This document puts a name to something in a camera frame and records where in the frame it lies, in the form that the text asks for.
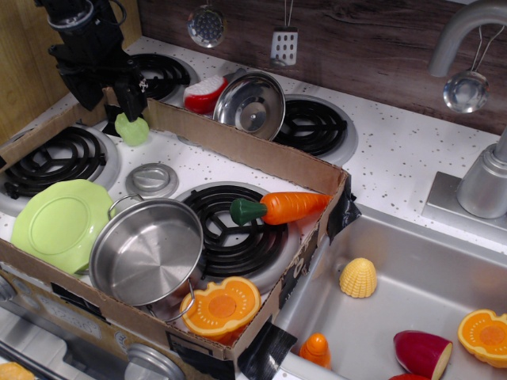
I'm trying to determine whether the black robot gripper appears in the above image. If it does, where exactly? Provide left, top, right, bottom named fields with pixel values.
left=48, top=15, right=147, bottom=122

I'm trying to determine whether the light green toy broccoli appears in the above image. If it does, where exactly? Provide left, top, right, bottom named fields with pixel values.
left=114, top=112, right=150, bottom=146

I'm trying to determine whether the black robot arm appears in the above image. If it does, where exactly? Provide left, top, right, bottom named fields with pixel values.
left=36, top=0, right=147, bottom=122

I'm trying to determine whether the stainless steel pot lid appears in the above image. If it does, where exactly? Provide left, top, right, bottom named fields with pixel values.
left=213, top=71, right=286, bottom=141

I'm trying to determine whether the black rear left burner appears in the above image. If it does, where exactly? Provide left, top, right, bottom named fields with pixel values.
left=132, top=53, right=200, bottom=108

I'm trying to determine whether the black burner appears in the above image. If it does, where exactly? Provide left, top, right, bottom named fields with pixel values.
left=132, top=53, right=200, bottom=108
left=1, top=126, right=120, bottom=216
left=176, top=181, right=301, bottom=294
left=274, top=94, right=359, bottom=166

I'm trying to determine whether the black front left burner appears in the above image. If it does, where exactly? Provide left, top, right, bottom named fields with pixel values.
left=1, top=126, right=120, bottom=216

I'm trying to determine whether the red white toy radish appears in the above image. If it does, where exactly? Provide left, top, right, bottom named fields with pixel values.
left=183, top=75, right=228, bottom=114

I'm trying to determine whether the silver stove centre knob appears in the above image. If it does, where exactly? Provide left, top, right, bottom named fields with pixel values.
left=125, top=163, right=179, bottom=199

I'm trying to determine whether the hanging silver skimmer spoon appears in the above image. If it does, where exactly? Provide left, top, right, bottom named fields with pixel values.
left=186, top=1, right=227, bottom=48

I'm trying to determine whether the light green plastic plate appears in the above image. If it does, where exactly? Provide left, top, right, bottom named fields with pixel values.
left=10, top=179, right=112, bottom=275

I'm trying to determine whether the hanging silver spatula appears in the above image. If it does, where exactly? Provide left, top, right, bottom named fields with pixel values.
left=270, top=1, right=299, bottom=67

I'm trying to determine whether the brown cardboard fence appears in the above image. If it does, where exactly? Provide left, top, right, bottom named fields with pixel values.
left=1, top=101, right=354, bottom=379

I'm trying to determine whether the black rear right burner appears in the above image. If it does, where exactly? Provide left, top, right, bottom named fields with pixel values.
left=274, top=94, right=359, bottom=166

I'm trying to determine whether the orange toy carrot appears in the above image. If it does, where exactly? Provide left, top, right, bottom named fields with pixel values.
left=230, top=192, right=333, bottom=226

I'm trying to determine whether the black front right burner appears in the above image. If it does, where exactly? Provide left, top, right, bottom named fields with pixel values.
left=176, top=181, right=301, bottom=294

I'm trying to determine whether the orange toy pumpkin half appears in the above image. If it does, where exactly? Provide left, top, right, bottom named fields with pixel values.
left=457, top=309, right=506, bottom=369
left=180, top=276, right=261, bottom=341

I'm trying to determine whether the silver oven knob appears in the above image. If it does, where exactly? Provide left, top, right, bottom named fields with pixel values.
left=124, top=344, right=185, bottom=380

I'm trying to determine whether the yellow toy piece corner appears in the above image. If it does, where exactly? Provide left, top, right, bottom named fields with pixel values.
left=0, top=362, right=35, bottom=380

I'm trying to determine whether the yellow toy corn piece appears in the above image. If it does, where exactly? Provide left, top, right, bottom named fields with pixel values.
left=339, top=258, right=377, bottom=298

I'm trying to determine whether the small orange toy bottle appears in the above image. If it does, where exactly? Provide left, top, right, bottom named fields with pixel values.
left=299, top=332, right=332, bottom=370

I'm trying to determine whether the hanging silver ladle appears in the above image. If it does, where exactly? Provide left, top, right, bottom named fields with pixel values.
left=443, top=25, right=505, bottom=114

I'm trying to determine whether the silver kitchen faucet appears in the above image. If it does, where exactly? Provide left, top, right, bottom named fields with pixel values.
left=422, top=1, right=506, bottom=244

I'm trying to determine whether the purple toy sweet potato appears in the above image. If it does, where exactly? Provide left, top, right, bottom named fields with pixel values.
left=393, top=330, right=453, bottom=379

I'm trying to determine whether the red toy piece bottom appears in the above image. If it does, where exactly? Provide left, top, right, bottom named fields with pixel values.
left=388, top=373, right=429, bottom=380

